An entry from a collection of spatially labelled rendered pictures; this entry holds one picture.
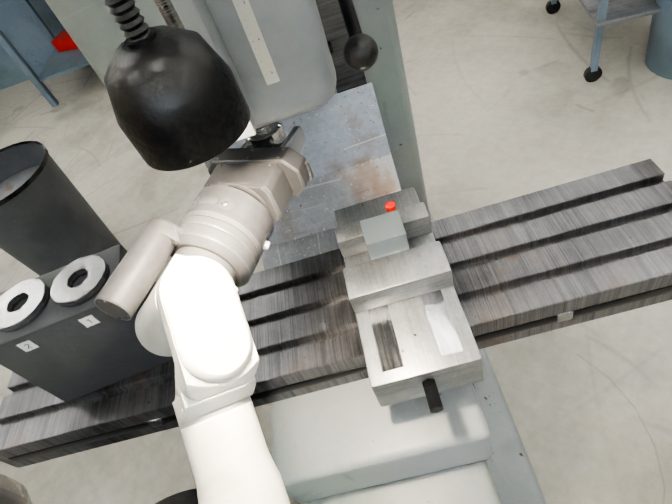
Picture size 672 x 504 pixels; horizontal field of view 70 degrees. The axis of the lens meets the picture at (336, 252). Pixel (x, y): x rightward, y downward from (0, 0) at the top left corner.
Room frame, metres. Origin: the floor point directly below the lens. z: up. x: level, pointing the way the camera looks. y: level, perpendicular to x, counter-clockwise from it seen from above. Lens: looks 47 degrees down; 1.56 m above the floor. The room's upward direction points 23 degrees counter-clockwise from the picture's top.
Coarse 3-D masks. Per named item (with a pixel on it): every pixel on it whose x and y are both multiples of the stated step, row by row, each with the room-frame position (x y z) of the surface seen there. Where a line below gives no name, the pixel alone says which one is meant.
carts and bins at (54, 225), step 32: (608, 0) 1.82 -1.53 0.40; (640, 0) 1.86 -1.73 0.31; (0, 160) 2.28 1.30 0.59; (32, 160) 2.27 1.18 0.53; (0, 192) 2.15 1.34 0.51; (32, 192) 1.90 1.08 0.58; (64, 192) 2.00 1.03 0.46; (0, 224) 1.84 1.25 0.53; (32, 224) 1.86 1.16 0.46; (64, 224) 1.91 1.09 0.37; (96, 224) 2.03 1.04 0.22; (32, 256) 1.86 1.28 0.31; (64, 256) 1.86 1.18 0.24
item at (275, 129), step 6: (270, 126) 0.49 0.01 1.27; (276, 126) 0.49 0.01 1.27; (282, 126) 0.49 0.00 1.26; (258, 132) 0.49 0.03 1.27; (264, 132) 0.48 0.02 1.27; (270, 132) 0.48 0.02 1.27; (276, 132) 0.48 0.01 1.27; (246, 138) 0.49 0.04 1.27; (252, 138) 0.48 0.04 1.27; (258, 138) 0.48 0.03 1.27; (264, 138) 0.48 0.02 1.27; (270, 138) 0.48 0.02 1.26; (276, 138) 0.48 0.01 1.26; (252, 144) 0.48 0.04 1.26; (258, 144) 0.48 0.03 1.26; (264, 144) 0.48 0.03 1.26
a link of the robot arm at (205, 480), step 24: (240, 408) 0.21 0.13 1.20; (192, 432) 0.20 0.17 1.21; (216, 432) 0.19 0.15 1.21; (240, 432) 0.19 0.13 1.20; (192, 456) 0.19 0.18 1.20; (216, 456) 0.18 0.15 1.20; (240, 456) 0.17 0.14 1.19; (264, 456) 0.17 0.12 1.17; (216, 480) 0.16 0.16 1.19; (240, 480) 0.16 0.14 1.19; (264, 480) 0.16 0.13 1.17
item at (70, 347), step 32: (96, 256) 0.61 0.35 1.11; (32, 288) 0.60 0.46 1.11; (64, 288) 0.57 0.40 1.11; (96, 288) 0.54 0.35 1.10; (0, 320) 0.56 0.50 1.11; (32, 320) 0.54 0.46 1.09; (64, 320) 0.52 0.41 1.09; (96, 320) 0.52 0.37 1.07; (0, 352) 0.52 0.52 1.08; (32, 352) 0.52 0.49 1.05; (64, 352) 0.52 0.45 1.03; (96, 352) 0.52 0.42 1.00; (128, 352) 0.52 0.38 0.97; (64, 384) 0.52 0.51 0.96; (96, 384) 0.52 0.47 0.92
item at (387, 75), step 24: (336, 0) 0.84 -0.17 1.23; (360, 0) 0.84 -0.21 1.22; (384, 0) 0.83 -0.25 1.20; (336, 24) 0.84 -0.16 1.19; (360, 24) 0.84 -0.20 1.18; (384, 24) 0.83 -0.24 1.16; (336, 48) 0.84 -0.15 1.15; (384, 48) 0.83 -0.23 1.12; (336, 72) 0.84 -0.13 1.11; (360, 72) 0.84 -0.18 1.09; (384, 72) 0.83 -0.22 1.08; (384, 96) 0.84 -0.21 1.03; (408, 96) 0.84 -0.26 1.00; (384, 120) 0.84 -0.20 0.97; (408, 120) 0.83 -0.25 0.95; (408, 144) 0.83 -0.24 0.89; (408, 168) 0.83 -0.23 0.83
